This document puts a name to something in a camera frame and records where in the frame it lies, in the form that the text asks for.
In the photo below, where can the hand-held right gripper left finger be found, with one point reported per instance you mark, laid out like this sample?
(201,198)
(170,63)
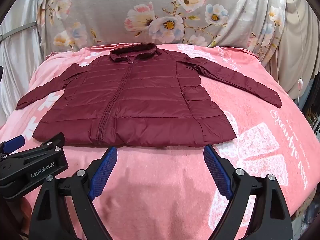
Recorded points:
(103,175)

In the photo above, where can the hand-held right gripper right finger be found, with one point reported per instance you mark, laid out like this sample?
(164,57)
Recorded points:
(218,172)

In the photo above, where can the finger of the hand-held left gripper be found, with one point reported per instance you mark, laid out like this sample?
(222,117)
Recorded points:
(13,141)
(55,139)

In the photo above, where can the maroon puffer jacket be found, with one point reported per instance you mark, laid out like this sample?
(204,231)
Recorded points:
(150,92)

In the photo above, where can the pink blanket with white bows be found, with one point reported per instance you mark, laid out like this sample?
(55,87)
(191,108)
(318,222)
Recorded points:
(162,180)

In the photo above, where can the white satin curtain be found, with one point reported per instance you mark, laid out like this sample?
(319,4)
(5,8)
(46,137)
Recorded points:
(20,60)

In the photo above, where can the grey curtain tie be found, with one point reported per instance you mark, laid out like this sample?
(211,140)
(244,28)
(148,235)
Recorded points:
(25,28)

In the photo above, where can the beige curtain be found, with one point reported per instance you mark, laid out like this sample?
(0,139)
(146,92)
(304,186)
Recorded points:
(300,55)

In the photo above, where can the grey floral bed sheet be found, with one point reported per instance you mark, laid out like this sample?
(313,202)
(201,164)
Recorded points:
(125,5)

